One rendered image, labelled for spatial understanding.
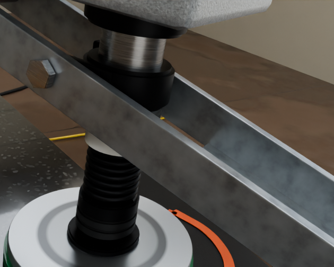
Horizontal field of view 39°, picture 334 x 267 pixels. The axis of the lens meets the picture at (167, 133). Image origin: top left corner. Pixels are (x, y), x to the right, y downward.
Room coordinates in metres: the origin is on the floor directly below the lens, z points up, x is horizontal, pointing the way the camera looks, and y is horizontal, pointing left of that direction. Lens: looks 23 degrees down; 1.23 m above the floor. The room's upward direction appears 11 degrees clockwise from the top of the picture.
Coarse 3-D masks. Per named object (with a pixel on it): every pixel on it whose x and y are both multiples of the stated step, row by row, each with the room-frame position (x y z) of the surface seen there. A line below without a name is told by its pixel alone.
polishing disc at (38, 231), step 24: (72, 192) 0.54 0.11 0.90; (24, 216) 0.46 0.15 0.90; (48, 216) 0.47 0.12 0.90; (72, 216) 0.48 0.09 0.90; (144, 216) 0.51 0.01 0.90; (168, 216) 0.52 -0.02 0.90; (24, 240) 0.42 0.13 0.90; (48, 240) 0.43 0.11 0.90; (144, 240) 0.46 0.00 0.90; (168, 240) 0.47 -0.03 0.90; (24, 264) 0.38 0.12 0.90; (48, 264) 0.39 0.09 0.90; (72, 264) 0.40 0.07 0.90; (96, 264) 0.40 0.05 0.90; (120, 264) 0.41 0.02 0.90; (144, 264) 0.42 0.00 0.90; (168, 264) 0.43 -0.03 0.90
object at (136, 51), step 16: (112, 32) 0.43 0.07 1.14; (96, 48) 0.47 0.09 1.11; (112, 48) 0.43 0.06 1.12; (128, 48) 0.43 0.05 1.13; (144, 48) 0.43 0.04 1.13; (160, 48) 0.45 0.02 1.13; (96, 64) 0.43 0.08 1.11; (112, 64) 0.43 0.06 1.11; (128, 64) 0.43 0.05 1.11; (144, 64) 0.43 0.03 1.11; (160, 64) 0.45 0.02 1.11; (112, 80) 0.41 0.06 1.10; (128, 80) 0.41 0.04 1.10; (144, 80) 0.42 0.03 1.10; (160, 80) 0.43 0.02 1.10; (128, 96) 0.41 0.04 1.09; (144, 96) 0.42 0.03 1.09; (160, 96) 0.43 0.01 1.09; (160, 112) 0.45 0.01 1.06
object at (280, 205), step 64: (0, 0) 0.55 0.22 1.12; (64, 0) 0.56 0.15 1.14; (0, 64) 0.45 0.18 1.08; (64, 64) 0.42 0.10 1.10; (128, 128) 0.39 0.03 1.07; (192, 128) 0.48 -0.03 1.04; (256, 128) 0.46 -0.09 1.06; (192, 192) 0.36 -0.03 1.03; (256, 192) 0.34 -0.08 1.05; (320, 192) 0.42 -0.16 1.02; (320, 256) 0.32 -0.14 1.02
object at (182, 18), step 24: (72, 0) 0.37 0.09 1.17; (96, 0) 0.35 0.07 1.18; (120, 0) 0.34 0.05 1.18; (144, 0) 0.33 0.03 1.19; (168, 0) 0.33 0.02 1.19; (192, 0) 0.33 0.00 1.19; (216, 0) 0.36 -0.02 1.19; (240, 0) 0.41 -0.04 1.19; (264, 0) 0.48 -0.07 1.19; (96, 24) 0.43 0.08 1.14; (120, 24) 0.41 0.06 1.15; (144, 24) 0.41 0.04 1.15; (168, 24) 0.33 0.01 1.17; (192, 24) 0.33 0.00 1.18
